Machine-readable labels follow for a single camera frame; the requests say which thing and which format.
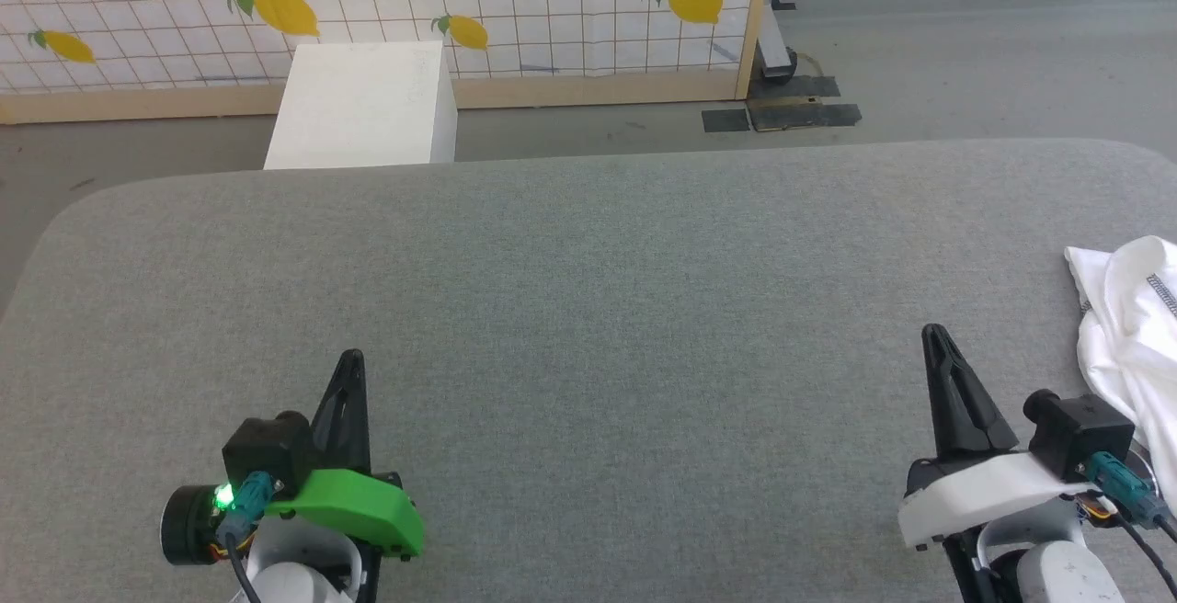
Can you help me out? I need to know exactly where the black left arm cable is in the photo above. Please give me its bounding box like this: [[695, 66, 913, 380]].
[[215, 471, 282, 603]]

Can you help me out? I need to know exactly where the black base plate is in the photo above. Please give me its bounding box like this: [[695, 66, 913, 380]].
[[761, 75, 841, 99]]

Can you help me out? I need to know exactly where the long black floor plate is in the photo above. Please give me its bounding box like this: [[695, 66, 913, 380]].
[[746, 102, 863, 133]]

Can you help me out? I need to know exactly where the lemon-print partition screen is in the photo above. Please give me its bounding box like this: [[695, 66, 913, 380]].
[[0, 0, 779, 125]]

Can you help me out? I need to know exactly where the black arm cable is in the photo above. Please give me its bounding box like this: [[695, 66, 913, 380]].
[[1085, 454, 1177, 602], [215, 471, 282, 603]]

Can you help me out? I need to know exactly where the white long-sleeve shirt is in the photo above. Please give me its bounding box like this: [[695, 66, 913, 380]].
[[1064, 234, 1177, 495]]

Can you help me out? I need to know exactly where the white box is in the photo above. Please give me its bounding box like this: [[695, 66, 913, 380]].
[[263, 40, 459, 171]]

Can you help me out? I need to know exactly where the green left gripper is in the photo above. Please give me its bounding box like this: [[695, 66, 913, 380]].
[[161, 351, 425, 567]]

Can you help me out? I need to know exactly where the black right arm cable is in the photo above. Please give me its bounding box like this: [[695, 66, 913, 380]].
[[1085, 454, 1177, 602]]

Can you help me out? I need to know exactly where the grey metal post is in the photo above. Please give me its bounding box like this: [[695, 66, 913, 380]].
[[755, 0, 800, 83]]

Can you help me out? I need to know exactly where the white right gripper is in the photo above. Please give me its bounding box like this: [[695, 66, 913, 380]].
[[897, 325, 1093, 551]]

